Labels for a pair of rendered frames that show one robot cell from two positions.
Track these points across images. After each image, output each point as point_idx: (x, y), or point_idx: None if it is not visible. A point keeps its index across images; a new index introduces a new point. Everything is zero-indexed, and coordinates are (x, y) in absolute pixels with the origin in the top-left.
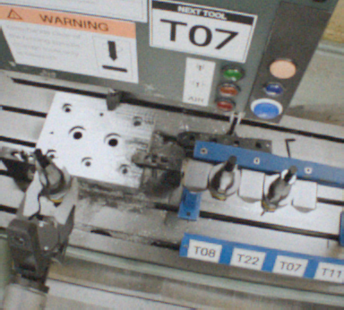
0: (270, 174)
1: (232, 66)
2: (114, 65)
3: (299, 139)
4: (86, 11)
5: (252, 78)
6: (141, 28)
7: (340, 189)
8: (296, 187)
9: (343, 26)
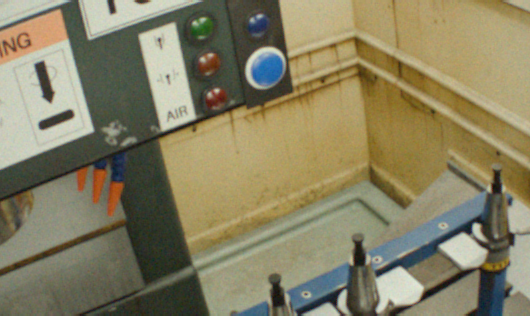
0: (336, 299)
1: (196, 13)
2: (54, 113)
3: (338, 307)
4: None
5: (226, 23)
6: (71, 14)
7: (436, 315)
8: (380, 286)
9: (283, 185)
